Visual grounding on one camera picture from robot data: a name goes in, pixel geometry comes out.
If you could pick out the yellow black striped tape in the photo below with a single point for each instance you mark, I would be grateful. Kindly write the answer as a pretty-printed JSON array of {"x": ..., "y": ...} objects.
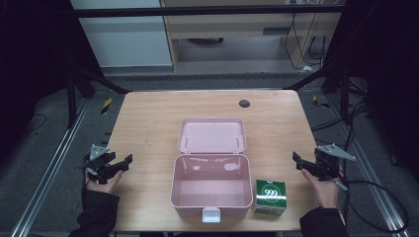
[
  {"x": 320, "y": 102},
  {"x": 106, "y": 106}
]

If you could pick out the person's left hand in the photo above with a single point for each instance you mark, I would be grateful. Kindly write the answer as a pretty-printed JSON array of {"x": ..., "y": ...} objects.
[{"x": 104, "y": 185}]

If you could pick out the dark curtain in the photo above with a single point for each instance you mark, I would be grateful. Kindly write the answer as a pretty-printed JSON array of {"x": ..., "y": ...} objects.
[
  {"x": 33, "y": 65},
  {"x": 388, "y": 65}
]

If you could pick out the light wooden desk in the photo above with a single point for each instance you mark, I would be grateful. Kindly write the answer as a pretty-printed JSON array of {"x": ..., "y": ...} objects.
[{"x": 230, "y": 28}]

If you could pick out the black metal stand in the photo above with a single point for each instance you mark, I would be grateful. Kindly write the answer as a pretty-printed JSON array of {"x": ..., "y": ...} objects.
[
  {"x": 70, "y": 98},
  {"x": 344, "y": 95}
]

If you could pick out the pink plastic storage box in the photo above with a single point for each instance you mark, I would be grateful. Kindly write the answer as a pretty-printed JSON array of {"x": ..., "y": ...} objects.
[{"x": 210, "y": 184}]

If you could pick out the dark round table grommet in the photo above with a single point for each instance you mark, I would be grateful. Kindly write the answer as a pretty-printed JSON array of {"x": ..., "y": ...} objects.
[{"x": 244, "y": 103}]

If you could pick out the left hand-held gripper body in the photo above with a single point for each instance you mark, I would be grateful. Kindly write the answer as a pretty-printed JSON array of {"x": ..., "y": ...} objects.
[{"x": 98, "y": 157}]

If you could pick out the person's right hand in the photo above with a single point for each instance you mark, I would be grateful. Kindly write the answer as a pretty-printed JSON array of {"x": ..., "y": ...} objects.
[{"x": 324, "y": 192}]

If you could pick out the black horizontal frame bar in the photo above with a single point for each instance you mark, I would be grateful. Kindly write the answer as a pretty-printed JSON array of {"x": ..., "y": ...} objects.
[{"x": 197, "y": 11}]

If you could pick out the aluminium floor rail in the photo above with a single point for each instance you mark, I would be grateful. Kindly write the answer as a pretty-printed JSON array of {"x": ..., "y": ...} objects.
[
  {"x": 372, "y": 171},
  {"x": 49, "y": 171}
]

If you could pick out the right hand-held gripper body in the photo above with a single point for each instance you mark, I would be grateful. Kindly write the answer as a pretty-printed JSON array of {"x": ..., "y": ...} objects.
[{"x": 329, "y": 161}]

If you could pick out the white cabinet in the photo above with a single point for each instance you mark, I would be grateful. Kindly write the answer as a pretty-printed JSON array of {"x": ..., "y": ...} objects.
[{"x": 125, "y": 39}]

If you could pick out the green medicine box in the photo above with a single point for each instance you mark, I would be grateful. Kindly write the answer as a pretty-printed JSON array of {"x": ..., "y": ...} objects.
[{"x": 270, "y": 197}]

